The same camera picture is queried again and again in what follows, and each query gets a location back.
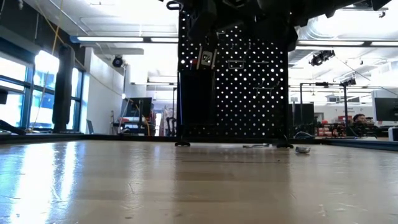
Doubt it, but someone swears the black metal pegboard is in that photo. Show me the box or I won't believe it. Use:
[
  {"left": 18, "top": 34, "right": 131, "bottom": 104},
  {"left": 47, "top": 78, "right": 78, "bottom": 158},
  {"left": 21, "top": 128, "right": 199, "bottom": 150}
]
[{"left": 176, "top": 9, "right": 294, "bottom": 149}]

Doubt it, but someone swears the black building column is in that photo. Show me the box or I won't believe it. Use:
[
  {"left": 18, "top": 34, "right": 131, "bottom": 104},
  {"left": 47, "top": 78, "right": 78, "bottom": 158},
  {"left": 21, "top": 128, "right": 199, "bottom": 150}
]
[{"left": 52, "top": 43, "right": 76, "bottom": 134}]

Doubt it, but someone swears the ceiling light strip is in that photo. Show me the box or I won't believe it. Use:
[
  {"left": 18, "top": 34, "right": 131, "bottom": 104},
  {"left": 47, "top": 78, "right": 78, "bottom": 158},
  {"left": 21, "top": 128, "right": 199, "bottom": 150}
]
[
  {"left": 76, "top": 36, "right": 144, "bottom": 43},
  {"left": 297, "top": 39, "right": 365, "bottom": 46}
]

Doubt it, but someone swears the black aluminium table frame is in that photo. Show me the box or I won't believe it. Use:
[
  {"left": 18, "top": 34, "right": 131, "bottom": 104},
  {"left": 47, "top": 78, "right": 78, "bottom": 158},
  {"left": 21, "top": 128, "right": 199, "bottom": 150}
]
[{"left": 0, "top": 119, "right": 398, "bottom": 152}]

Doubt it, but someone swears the black metal stand rig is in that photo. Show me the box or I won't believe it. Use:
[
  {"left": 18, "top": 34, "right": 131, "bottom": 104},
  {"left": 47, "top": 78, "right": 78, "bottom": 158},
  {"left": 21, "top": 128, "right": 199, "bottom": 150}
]
[{"left": 299, "top": 77, "right": 358, "bottom": 137}]

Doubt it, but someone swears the black ceiling spotlight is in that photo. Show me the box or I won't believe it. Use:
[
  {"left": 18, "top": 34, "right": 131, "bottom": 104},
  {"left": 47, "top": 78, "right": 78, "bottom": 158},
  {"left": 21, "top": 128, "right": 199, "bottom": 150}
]
[{"left": 308, "top": 49, "right": 336, "bottom": 67}]

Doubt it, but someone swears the black cabinet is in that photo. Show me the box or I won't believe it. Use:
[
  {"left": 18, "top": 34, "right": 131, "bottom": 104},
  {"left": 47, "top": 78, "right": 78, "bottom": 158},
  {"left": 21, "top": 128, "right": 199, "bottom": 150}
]
[{"left": 289, "top": 102, "right": 315, "bottom": 138}]

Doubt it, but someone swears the person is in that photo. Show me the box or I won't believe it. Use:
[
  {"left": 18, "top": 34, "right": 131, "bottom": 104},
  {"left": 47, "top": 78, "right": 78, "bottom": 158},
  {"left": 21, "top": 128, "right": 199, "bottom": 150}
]
[{"left": 346, "top": 113, "right": 380, "bottom": 138}]

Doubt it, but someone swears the silver ceiling duct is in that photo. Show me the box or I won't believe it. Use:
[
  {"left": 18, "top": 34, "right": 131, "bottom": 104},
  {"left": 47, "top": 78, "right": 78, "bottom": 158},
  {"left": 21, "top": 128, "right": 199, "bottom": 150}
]
[{"left": 289, "top": 12, "right": 343, "bottom": 68}]

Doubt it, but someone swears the black computer monitor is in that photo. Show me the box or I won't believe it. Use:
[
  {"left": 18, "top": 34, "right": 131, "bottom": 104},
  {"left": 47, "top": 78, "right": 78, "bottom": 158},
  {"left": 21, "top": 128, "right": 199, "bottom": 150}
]
[
  {"left": 374, "top": 96, "right": 398, "bottom": 123},
  {"left": 120, "top": 97, "right": 153, "bottom": 126}
]

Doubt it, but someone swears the yellow hanging cable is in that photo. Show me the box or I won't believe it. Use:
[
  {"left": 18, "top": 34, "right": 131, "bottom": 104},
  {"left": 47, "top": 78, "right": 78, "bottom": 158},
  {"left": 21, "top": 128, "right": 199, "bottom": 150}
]
[{"left": 30, "top": 0, "right": 65, "bottom": 133}]

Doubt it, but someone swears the metal pegboard hook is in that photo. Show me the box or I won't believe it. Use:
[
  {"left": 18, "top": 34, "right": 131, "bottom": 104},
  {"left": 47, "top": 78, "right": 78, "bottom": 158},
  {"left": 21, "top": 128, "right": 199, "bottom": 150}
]
[
  {"left": 227, "top": 60, "right": 246, "bottom": 70},
  {"left": 253, "top": 81, "right": 280, "bottom": 97}
]

